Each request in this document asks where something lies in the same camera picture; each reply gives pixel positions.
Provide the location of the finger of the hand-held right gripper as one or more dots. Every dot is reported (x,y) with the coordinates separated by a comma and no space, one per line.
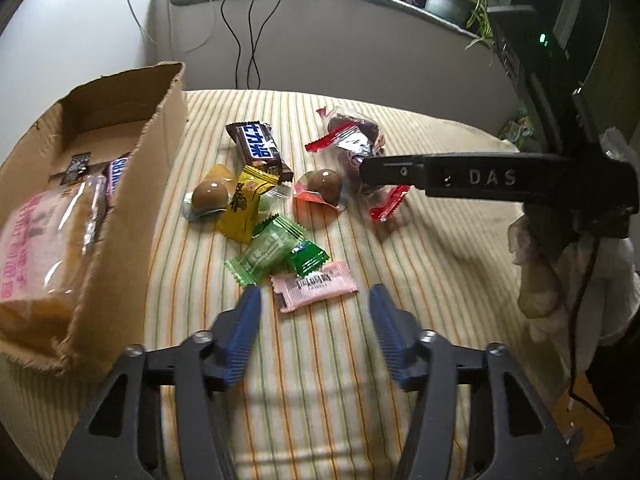
(390,172)

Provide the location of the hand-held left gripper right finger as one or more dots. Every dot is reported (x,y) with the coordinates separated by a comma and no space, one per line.
(387,330)

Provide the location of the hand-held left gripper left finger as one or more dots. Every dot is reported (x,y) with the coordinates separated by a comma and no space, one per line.
(245,330)

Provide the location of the red clear date packet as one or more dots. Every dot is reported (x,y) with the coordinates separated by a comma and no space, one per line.
(350,130)
(387,205)

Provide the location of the red braised egg packet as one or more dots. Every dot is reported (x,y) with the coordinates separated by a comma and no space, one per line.
(320,185)

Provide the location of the light green candy packet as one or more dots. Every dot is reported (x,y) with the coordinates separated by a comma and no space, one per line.
(262,250)

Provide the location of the pink candy packet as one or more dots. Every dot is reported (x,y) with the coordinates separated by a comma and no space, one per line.
(315,285)

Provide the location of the dark green candy packet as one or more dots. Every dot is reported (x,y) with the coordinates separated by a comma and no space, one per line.
(307,257)

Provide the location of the yellow candy packet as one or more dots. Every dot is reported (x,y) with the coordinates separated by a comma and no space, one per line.
(242,210)

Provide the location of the brown chocolate bar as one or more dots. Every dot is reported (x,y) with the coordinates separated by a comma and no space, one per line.
(257,147)

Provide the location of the cardboard box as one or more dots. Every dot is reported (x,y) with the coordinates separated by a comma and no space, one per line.
(150,170)

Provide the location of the person's right hand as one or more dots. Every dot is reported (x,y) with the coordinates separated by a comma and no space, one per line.
(542,280)

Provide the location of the green printed packet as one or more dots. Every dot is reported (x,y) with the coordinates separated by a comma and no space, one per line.
(517,130)

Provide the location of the potted spider plant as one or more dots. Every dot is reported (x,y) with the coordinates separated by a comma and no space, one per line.
(450,5)

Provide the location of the small chocolate bar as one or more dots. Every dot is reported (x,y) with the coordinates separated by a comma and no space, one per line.
(116,175)

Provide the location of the pink printed bread packet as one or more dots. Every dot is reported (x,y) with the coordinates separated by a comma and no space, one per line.
(40,240)

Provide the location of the black patterned snack packet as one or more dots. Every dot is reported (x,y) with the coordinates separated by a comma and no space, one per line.
(76,167)

